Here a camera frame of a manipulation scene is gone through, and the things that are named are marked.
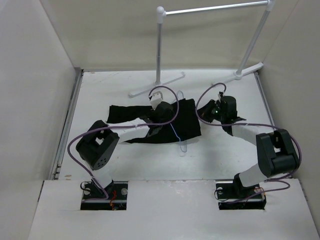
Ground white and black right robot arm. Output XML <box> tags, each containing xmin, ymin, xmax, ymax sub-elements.
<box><xmin>196</xmin><ymin>95</ymin><xmax>301</xmax><ymax>198</ymax></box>

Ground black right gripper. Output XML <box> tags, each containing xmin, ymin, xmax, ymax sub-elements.
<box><xmin>192</xmin><ymin>99</ymin><xmax>226</xmax><ymax>123</ymax></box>

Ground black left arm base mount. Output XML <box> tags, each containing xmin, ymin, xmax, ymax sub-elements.
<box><xmin>80</xmin><ymin>181</ymin><xmax>129</xmax><ymax>211</ymax></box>

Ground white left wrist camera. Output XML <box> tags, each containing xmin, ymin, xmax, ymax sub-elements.
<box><xmin>149</xmin><ymin>91</ymin><xmax>163</xmax><ymax>110</ymax></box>

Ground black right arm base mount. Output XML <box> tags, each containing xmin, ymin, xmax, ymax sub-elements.
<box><xmin>214</xmin><ymin>180</ymin><xmax>267</xmax><ymax>211</ymax></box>

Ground white metal clothes rack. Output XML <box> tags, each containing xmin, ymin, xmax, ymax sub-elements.
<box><xmin>128</xmin><ymin>0</ymin><xmax>275</xmax><ymax>98</ymax></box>

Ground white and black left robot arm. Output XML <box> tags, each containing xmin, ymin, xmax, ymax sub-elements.
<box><xmin>75</xmin><ymin>100</ymin><xmax>180</xmax><ymax>173</ymax></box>

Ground pale blue clothes hanger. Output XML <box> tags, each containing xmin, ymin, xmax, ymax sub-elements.
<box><xmin>170</xmin><ymin>90</ymin><xmax>188</xmax><ymax>157</ymax></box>

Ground black trousers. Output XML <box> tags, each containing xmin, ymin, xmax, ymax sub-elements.
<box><xmin>106</xmin><ymin>98</ymin><xmax>201</xmax><ymax>144</ymax></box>

